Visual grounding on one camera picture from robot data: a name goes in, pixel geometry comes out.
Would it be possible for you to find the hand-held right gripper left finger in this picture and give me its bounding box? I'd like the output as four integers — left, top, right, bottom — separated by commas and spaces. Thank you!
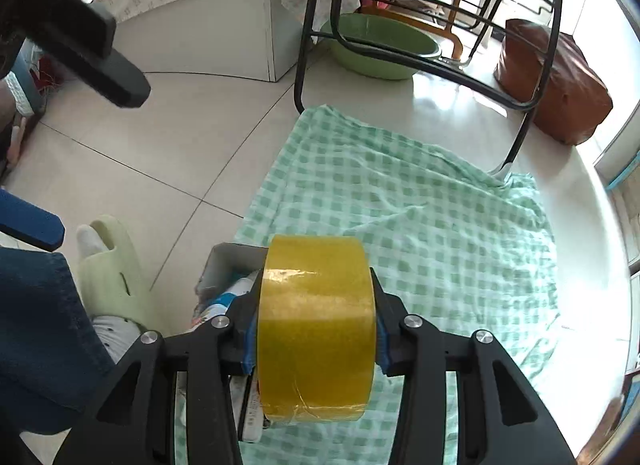
52, 270, 267, 465

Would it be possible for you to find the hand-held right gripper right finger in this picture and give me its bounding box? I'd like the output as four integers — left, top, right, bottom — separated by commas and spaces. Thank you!
367, 267, 576, 465

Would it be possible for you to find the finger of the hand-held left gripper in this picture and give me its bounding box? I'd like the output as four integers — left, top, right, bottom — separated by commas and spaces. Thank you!
22, 0, 152, 108
0, 189, 66, 252

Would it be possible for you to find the white tube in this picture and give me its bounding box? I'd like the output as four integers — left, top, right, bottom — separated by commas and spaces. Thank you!
202, 270, 263, 323

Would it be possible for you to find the white cardboard box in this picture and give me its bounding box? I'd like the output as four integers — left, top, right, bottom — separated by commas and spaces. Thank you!
192, 242, 273, 446

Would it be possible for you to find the yellow tape roll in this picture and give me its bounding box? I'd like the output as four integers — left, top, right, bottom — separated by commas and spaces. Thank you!
256, 233, 377, 422

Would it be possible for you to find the pale green slipper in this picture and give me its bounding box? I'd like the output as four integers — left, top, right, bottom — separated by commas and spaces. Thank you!
76, 215, 162, 333

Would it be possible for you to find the green checked cloth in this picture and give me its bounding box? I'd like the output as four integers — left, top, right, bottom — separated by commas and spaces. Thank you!
172, 105, 563, 465

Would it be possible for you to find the blue jeans leg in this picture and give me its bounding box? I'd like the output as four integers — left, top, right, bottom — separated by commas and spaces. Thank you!
0, 245, 118, 436

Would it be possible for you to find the white bed base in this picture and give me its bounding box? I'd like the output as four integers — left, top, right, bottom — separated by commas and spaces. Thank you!
114, 0, 315, 83

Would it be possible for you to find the white shelf unit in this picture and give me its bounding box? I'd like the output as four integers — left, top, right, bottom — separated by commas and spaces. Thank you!
595, 145, 640, 276

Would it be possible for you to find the green plastic basin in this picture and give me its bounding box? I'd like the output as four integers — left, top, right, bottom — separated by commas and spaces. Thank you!
320, 12, 443, 81

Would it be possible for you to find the brown leather cushion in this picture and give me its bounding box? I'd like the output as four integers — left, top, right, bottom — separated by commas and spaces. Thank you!
494, 18, 613, 147

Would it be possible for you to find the black metal chair frame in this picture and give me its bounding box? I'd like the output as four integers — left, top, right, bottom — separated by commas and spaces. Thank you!
294, 0, 563, 181

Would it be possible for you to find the wooden chair frame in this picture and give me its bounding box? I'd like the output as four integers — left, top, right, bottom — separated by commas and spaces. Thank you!
360, 0, 501, 63

